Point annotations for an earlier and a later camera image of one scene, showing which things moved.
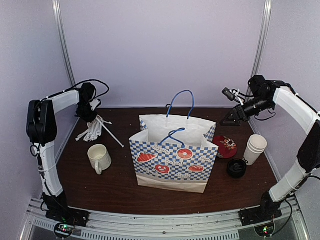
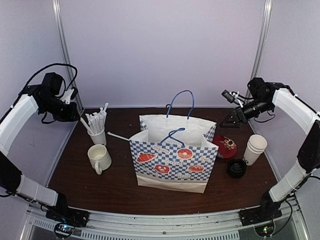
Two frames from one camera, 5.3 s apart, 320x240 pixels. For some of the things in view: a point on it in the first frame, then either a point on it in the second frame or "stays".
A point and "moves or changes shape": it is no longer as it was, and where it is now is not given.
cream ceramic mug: [99, 157] stays
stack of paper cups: [255, 147] stays
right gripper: [240, 112] stays
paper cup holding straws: [94, 130] moves or changes shape
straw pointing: [123, 146] -> [110, 133]
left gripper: [89, 119] -> [70, 115]
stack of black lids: [236, 168] stays
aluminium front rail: [107, 224] stays
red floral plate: [227, 147] stays
